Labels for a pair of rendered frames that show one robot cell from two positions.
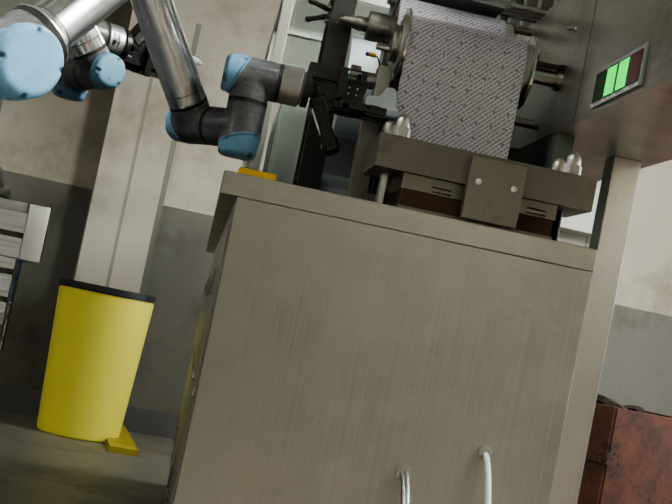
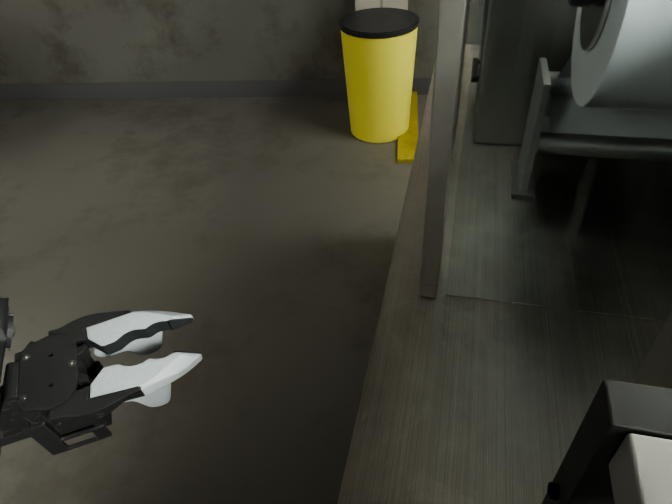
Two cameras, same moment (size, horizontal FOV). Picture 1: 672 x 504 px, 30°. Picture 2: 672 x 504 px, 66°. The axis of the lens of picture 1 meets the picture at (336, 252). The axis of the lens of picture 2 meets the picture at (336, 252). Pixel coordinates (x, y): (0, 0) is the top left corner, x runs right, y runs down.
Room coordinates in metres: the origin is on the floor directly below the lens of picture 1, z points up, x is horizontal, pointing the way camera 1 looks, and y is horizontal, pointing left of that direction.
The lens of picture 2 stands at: (2.74, 0.17, 1.59)
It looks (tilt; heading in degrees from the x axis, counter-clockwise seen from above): 42 degrees down; 22
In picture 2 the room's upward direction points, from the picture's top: 5 degrees counter-clockwise
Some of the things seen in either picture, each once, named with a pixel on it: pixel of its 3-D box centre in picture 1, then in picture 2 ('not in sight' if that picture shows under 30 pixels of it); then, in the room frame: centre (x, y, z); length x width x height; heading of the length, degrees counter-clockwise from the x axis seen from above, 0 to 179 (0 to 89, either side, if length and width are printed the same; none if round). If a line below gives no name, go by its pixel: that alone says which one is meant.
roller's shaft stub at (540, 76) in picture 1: (543, 77); not in sight; (2.48, -0.34, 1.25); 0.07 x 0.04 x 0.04; 96
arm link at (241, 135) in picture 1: (235, 128); not in sight; (2.37, 0.23, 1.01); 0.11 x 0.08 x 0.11; 50
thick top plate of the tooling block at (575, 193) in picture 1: (477, 176); not in sight; (2.28, -0.23, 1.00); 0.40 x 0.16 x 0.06; 96
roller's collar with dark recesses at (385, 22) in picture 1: (380, 28); not in sight; (2.69, 0.00, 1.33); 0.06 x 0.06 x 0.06; 6
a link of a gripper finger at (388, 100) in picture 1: (389, 103); not in sight; (2.36, -0.04, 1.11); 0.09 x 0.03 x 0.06; 87
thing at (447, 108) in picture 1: (453, 121); not in sight; (2.40, -0.17, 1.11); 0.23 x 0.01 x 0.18; 96
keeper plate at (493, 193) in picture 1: (493, 192); not in sight; (2.19, -0.25, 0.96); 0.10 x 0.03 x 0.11; 96
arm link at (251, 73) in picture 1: (251, 78); not in sight; (2.36, 0.22, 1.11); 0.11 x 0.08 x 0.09; 96
